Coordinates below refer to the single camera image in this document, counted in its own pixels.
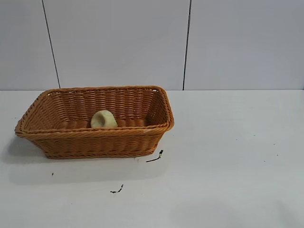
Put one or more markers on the pale yellow egg yolk pastry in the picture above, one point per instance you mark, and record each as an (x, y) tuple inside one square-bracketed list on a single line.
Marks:
[(104, 121)]

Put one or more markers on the brown woven wicker basket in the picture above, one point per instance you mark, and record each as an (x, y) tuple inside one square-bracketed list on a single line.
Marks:
[(95, 140)]

